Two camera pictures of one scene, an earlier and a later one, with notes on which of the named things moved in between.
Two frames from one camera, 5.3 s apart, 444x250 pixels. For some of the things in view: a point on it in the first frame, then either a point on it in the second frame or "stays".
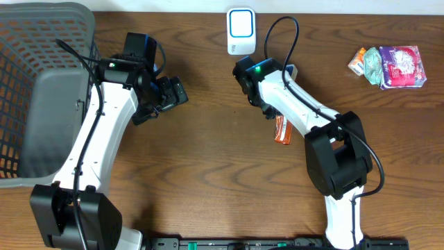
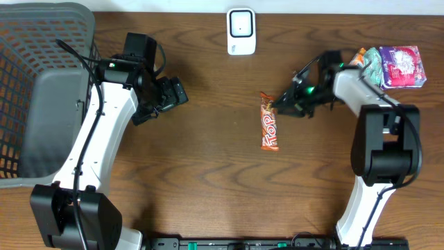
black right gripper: [271, 113] to [300, 97]
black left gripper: [172, 96] stays
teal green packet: [372, 66] stays
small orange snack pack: [356, 64] stays
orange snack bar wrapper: [284, 130] to [269, 141]
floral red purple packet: [402, 67] stays
